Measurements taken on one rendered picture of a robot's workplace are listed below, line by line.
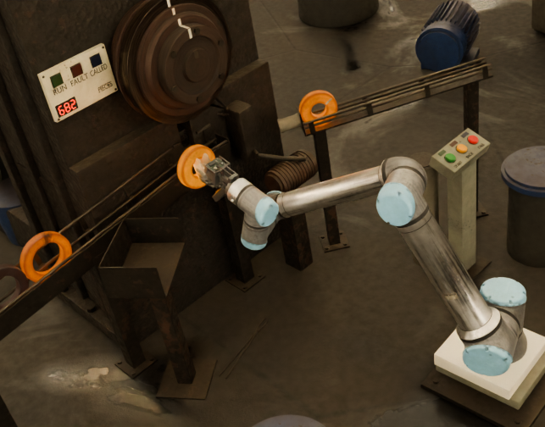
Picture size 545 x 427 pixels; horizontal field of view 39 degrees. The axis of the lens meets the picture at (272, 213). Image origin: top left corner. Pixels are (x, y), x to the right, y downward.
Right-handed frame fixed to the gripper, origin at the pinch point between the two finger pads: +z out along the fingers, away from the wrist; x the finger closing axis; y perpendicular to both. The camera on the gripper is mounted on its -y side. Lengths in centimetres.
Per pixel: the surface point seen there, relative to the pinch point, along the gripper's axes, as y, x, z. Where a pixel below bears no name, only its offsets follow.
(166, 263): -21.1, 26.7, -13.6
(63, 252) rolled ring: -22, 49, 15
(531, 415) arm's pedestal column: -48, -33, -133
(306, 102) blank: -11, -62, 3
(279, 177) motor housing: -33, -40, -4
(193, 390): -77, 34, -33
